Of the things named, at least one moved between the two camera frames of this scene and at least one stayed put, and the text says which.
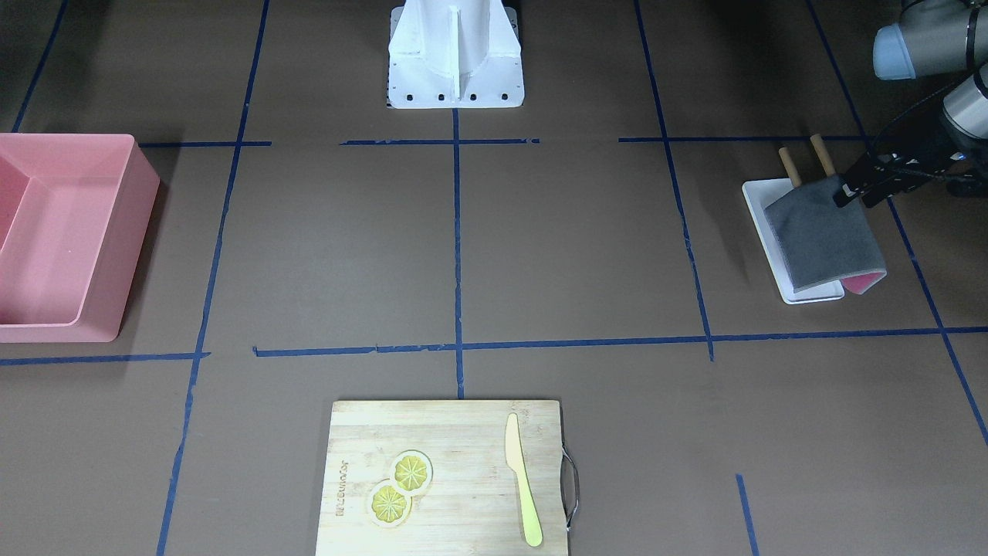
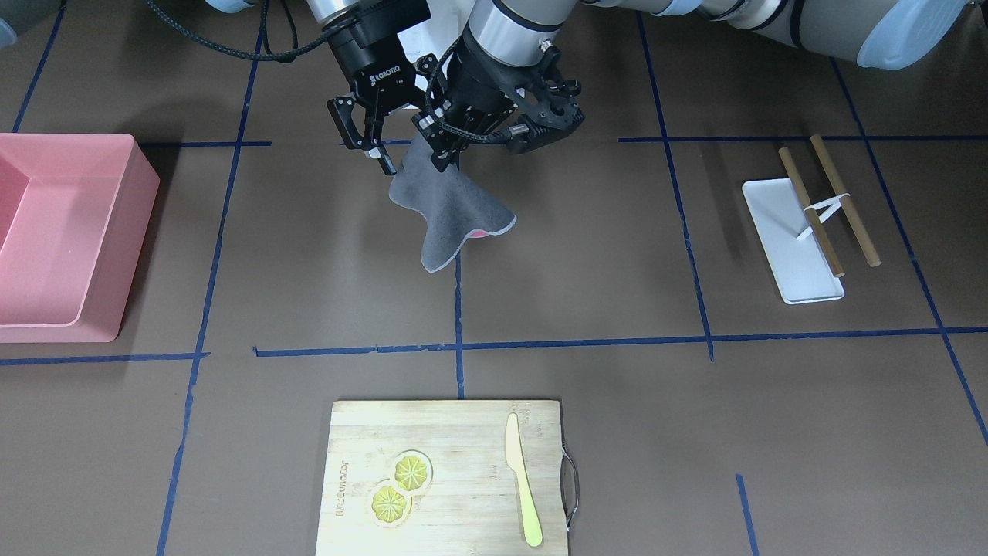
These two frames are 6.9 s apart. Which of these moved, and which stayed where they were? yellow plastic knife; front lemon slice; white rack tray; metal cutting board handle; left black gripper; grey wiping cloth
Moved: grey wiping cloth; left black gripper
Stayed: white rack tray; metal cutting board handle; front lemon slice; yellow plastic knife
